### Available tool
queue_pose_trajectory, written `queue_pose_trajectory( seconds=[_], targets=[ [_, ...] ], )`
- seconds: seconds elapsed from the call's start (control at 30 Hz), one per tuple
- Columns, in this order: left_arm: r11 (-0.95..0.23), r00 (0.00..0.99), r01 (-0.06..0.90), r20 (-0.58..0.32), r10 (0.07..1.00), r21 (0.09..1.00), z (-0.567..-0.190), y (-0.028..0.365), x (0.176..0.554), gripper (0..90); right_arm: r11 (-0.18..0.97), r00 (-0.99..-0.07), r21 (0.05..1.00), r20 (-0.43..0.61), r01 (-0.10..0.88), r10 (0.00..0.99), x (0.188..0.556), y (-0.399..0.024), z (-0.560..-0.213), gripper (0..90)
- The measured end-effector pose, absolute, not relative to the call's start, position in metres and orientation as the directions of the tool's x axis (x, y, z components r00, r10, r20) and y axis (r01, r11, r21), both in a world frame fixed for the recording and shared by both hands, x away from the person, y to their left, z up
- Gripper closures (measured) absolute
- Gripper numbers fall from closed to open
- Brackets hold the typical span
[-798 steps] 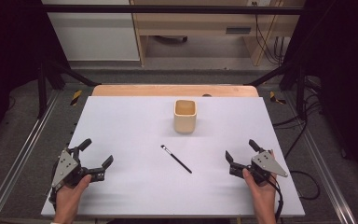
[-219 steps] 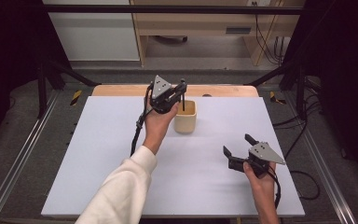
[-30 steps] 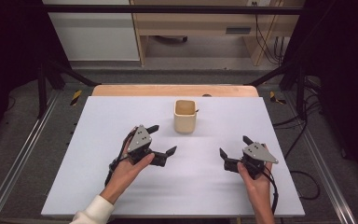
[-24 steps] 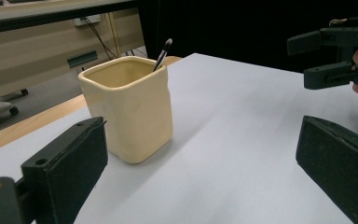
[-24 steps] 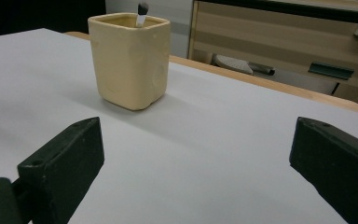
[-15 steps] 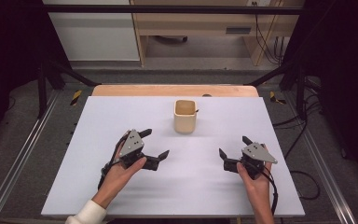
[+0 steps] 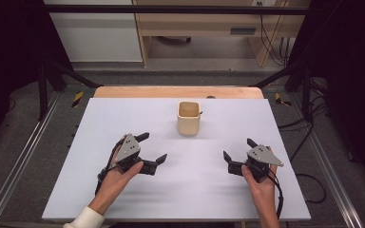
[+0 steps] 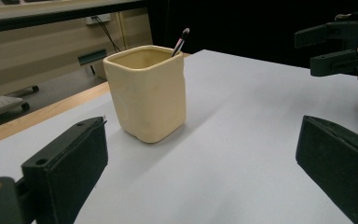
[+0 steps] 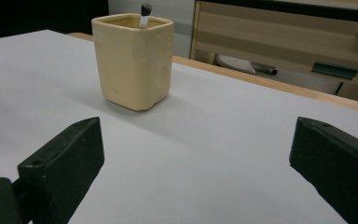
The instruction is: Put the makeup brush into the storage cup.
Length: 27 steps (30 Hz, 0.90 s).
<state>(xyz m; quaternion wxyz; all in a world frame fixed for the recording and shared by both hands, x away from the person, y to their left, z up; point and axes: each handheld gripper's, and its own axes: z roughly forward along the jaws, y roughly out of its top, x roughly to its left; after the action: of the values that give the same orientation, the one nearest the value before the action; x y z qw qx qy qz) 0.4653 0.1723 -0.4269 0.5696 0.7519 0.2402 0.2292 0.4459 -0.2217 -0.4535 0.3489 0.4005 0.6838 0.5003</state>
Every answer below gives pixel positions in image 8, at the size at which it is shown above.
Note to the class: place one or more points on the dark curtain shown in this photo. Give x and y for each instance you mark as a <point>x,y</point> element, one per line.
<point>245,25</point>

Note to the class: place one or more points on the cream square ceramic cup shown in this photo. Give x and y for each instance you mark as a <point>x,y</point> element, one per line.
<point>149,99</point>

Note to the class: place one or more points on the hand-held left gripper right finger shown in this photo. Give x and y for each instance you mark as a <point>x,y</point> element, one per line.
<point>341,168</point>

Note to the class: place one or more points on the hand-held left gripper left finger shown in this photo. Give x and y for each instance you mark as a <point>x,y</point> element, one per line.
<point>66,171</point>

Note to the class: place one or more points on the light wooden office desk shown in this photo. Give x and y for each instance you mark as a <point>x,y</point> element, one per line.
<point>28,56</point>

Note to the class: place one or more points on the dark pen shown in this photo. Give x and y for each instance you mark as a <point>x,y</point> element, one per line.
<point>181,39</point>

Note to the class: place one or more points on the white power strip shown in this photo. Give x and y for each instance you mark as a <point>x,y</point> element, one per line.
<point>101,18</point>

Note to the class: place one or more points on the white wheeled base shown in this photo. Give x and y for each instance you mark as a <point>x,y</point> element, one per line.
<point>0,104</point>

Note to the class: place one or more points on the black horizontal rail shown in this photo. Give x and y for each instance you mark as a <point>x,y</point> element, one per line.
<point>43,20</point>

